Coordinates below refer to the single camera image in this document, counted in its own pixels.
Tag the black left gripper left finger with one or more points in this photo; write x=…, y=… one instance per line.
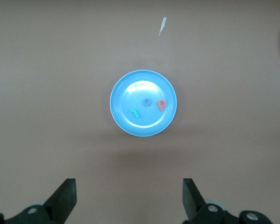
x=51, y=212

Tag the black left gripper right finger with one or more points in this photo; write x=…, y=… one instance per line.
x=200, y=214

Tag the red letter p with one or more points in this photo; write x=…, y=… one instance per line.
x=161, y=106

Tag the teal letter l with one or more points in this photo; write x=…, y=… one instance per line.
x=136, y=114

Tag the blue letter o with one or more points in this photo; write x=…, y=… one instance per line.
x=143, y=102

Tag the blue plate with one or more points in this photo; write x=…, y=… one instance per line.
x=143, y=126

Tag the brown table cover sheet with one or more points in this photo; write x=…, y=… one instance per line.
x=60, y=70

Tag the white tape scrap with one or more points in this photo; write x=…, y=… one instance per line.
x=163, y=25

